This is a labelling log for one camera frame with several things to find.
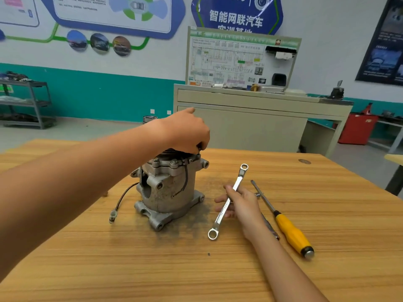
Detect red cabinet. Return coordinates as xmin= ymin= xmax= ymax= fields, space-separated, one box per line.
xmin=338 ymin=113 xmax=379 ymax=146

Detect yellow handled screwdriver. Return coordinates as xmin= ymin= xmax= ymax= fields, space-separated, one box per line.
xmin=251 ymin=180 xmax=316 ymax=258

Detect grey metal compressor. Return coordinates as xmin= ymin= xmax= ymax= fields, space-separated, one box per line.
xmin=108 ymin=149 xmax=210 ymax=232

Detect person's right hand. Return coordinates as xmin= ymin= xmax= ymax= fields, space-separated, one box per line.
xmin=214 ymin=183 xmax=267 ymax=243

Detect round photo wall decal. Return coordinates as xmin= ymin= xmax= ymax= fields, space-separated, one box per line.
xmin=66 ymin=30 xmax=89 ymax=53
xmin=112 ymin=36 xmax=132 ymax=58
xmin=89 ymin=32 xmax=111 ymax=55

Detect white wiring display board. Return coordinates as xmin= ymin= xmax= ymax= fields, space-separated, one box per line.
xmin=185 ymin=26 xmax=302 ymax=93

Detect small black device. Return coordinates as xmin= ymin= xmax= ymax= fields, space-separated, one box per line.
xmin=330 ymin=81 xmax=345 ymax=100

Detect wooden side table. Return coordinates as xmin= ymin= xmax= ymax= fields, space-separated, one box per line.
xmin=384 ymin=154 xmax=403 ymax=195

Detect person's left forearm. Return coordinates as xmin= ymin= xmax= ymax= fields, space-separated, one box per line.
xmin=0 ymin=119 xmax=167 ymax=281

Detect beige workbench cabinet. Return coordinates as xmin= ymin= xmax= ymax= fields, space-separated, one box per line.
xmin=173 ymin=84 xmax=355 ymax=156

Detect grey metal shelf cart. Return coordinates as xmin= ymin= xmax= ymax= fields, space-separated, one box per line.
xmin=0 ymin=72 xmax=55 ymax=130

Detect person's right forearm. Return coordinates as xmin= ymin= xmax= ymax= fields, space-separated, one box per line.
xmin=242 ymin=223 xmax=328 ymax=302

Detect silver combination wrench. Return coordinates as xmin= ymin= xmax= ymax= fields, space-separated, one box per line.
xmin=208 ymin=163 xmax=250 ymax=241

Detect person's left hand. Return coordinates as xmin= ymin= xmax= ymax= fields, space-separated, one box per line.
xmin=151 ymin=107 xmax=212 ymax=155

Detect dark wall poster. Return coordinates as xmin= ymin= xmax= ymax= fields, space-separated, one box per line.
xmin=356 ymin=0 xmax=403 ymax=86

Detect blue hexagon wall sign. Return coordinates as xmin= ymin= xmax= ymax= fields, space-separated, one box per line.
xmin=191 ymin=0 xmax=285 ymax=35

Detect blue rounded infographic panel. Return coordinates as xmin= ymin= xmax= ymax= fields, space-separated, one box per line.
xmin=39 ymin=0 xmax=187 ymax=40

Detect white infographic wall panel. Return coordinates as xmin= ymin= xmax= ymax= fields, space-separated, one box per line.
xmin=0 ymin=0 xmax=40 ymax=28

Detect silver L-shaped socket wrench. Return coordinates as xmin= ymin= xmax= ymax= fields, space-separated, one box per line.
xmin=255 ymin=192 xmax=281 ymax=242

